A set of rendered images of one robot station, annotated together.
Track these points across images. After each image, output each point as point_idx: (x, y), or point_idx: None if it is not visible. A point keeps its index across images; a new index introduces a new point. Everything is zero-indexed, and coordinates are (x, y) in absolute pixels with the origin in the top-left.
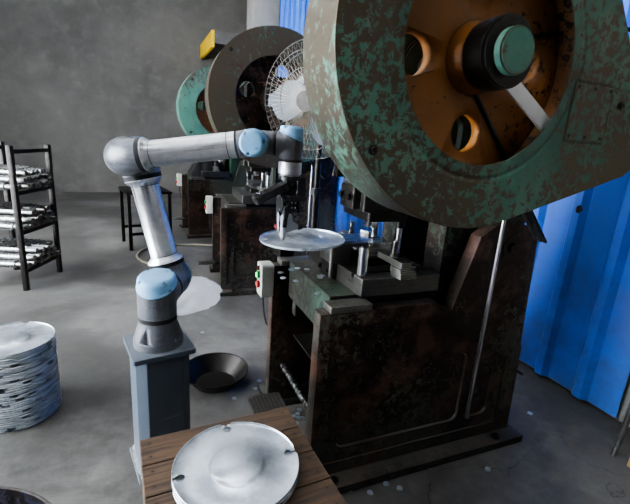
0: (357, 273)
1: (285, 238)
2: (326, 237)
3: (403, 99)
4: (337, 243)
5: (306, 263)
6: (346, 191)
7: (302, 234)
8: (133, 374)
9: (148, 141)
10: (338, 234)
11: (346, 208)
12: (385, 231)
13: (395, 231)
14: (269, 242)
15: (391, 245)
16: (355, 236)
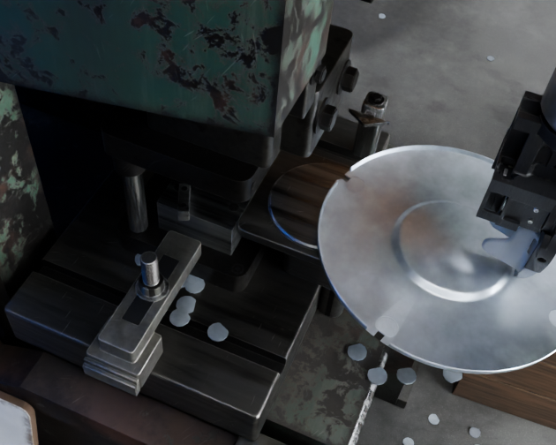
0: (374, 152)
1: (507, 268)
2: (374, 214)
3: None
4: (394, 163)
5: (313, 396)
6: (332, 87)
7: (431, 266)
8: None
9: None
10: (324, 205)
11: (259, 174)
12: (3, 236)
13: (40, 179)
14: None
15: (42, 225)
16: (250, 199)
